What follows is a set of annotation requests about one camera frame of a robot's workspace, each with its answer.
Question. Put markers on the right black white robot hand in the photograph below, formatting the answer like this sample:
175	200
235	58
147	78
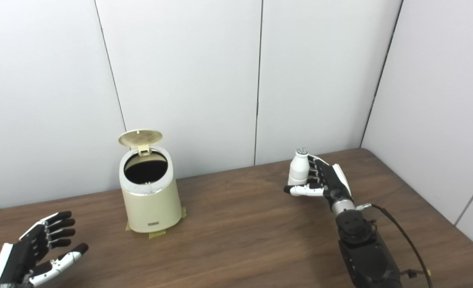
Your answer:
334	182

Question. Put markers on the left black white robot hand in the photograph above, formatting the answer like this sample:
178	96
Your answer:
16	260

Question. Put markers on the small white plastic bottle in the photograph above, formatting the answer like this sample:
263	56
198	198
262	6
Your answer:
299	170

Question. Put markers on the cream round bin lid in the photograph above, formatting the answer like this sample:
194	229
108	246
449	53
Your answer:
140	138

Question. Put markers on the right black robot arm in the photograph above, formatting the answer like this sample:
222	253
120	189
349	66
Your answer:
364	252

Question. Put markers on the cream-colored round bin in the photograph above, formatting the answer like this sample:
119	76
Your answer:
152	208

